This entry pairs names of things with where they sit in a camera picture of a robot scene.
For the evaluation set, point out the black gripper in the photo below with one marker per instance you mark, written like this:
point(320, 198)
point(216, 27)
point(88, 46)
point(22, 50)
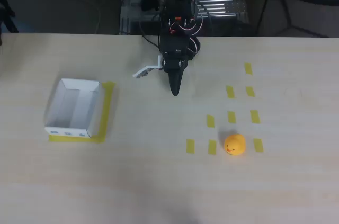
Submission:
point(175, 75)

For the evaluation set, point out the yellow rubber duck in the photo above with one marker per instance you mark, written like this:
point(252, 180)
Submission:
point(234, 145)

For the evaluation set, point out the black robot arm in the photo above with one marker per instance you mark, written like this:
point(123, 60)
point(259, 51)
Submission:
point(180, 4)

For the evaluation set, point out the white cardboard box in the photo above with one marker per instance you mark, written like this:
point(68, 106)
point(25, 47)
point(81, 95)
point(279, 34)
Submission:
point(72, 107)

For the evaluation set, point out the yellow tape strip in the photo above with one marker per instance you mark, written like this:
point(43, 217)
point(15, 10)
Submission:
point(255, 116)
point(190, 146)
point(230, 91)
point(248, 68)
point(258, 145)
point(250, 91)
point(210, 121)
point(231, 117)
point(212, 147)

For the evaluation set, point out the yellow tape corner outline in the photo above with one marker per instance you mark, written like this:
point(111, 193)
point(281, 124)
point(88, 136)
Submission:
point(106, 112)

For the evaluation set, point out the black metal table legs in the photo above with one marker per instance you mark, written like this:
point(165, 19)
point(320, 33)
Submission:
point(287, 14)

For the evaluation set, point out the black tripod leg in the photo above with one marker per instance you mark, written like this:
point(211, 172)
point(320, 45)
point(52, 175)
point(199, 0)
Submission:
point(8, 14)

